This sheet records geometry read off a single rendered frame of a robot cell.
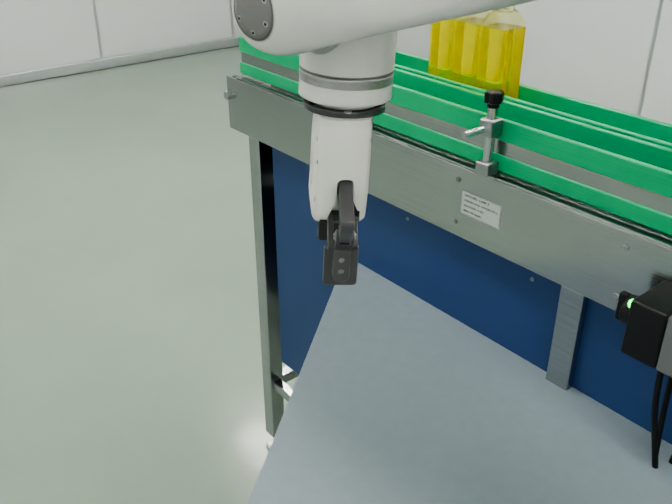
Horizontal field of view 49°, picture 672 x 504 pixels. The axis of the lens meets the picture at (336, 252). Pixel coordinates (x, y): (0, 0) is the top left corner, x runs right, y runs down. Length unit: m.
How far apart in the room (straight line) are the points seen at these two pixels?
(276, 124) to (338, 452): 0.77
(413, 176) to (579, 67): 3.78
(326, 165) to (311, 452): 0.53
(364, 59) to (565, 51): 4.45
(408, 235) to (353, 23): 0.87
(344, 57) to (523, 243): 0.60
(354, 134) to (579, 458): 0.63
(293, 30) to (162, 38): 5.81
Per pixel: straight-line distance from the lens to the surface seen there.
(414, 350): 1.27
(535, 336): 1.24
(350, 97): 0.64
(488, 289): 1.27
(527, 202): 1.14
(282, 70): 1.57
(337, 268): 0.69
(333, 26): 0.54
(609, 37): 4.89
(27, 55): 5.97
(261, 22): 0.58
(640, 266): 1.06
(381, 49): 0.64
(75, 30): 6.06
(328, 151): 0.65
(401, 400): 1.16
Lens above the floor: 1.49
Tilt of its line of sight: 28 degrees down
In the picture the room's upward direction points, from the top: straight up
